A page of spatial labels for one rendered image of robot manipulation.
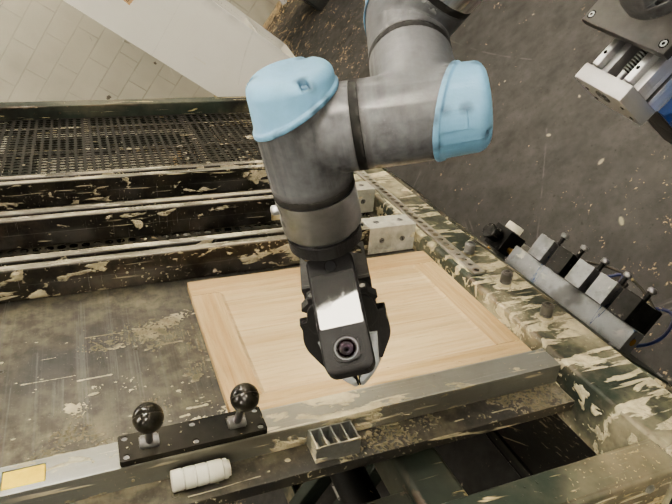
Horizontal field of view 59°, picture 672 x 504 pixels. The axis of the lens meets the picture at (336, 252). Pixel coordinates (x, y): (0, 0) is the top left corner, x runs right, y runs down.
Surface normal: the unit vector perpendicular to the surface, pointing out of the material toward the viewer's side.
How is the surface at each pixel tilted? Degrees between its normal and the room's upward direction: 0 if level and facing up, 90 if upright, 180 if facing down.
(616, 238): 0
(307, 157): 81
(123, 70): 90
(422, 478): 57
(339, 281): 42
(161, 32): 90
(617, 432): 33
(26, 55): 90
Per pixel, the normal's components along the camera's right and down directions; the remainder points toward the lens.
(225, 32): 0.29, 0.56
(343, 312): -0.11, -0.41
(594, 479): 0.07, -0.89
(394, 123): -0.10, 0.28
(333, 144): -0.05, 0.52
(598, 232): -0.74, -0.39
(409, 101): -0.15, -0.16
